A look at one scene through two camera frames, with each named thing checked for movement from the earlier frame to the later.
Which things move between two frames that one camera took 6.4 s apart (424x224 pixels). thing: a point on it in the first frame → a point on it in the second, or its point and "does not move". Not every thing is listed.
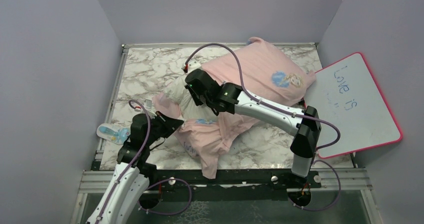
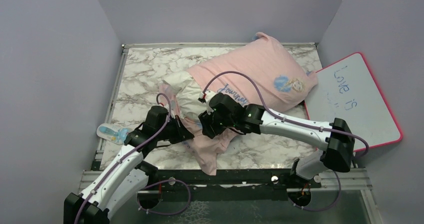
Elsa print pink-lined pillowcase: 261,70 does not move
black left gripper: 171,125 → 182,132
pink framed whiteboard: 345,93 does not move
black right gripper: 197,100 → 207,121
